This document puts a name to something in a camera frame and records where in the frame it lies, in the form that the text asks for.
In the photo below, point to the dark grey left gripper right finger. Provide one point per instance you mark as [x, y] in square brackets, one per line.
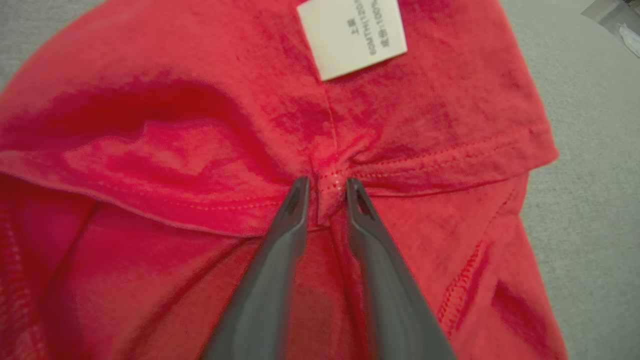
[395, 300]

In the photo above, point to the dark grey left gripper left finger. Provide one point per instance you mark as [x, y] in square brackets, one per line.
[265, 290]

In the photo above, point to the clear plastic wrap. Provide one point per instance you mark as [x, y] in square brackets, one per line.
[620, 22]

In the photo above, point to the red printed jersey shirt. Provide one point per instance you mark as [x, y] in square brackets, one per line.
[150, 150]

